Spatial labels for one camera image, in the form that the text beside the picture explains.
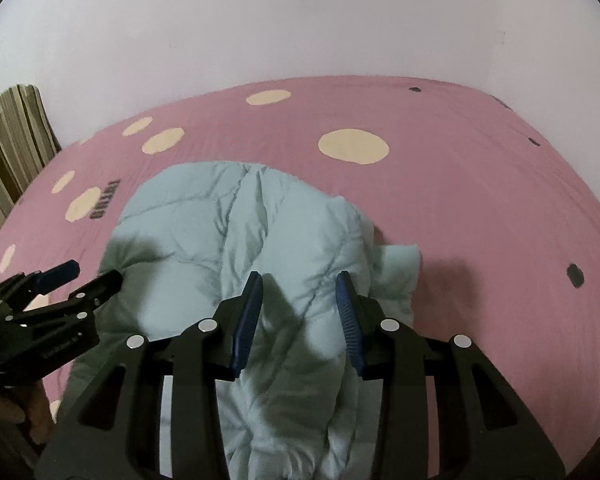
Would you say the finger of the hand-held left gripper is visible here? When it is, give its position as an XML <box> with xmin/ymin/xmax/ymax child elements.
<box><xmin>0</xmin><ymin>259</ymin><xmax>80</xmax><ymax>312</ymax></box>
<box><xmin>4</xmin><ymin>269</ymin><xmax>124</xmax><ymax>327</ymax></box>

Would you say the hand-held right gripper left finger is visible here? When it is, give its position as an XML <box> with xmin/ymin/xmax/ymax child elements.
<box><xmin>34</xmin><ymin>270</ymin><xmax>265</xmax><ymax>480</ymax></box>

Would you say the person's left hand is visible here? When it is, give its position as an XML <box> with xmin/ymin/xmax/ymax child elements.
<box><xmin>0</xmin><ymin>377</ymin><xmax>51</xmax><ymax>447</ymax></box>

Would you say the pink dotted bed sheet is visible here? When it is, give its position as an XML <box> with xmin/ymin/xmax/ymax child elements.
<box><xmin>0</xmin><ymin>76</ymin><xmax>600</xmax><ymax>476</ymax></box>

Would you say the light blue puffer jacket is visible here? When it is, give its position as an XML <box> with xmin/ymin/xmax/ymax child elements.
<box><xmin>67</xmin><ymin>161</ymin><xmax>424</xmax><ymax>480</ymax></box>

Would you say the striped cloth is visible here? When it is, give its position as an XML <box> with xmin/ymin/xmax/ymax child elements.
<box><xmin>0</xmin><ymin>85</ymin><xmax>62</xmax><ymax>242</ymax></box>

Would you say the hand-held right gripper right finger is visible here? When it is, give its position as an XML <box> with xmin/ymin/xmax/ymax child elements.
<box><xmin>335</xmin><ymin>270</ymin><xmax>567</xmax><ymax>480</ymax></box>

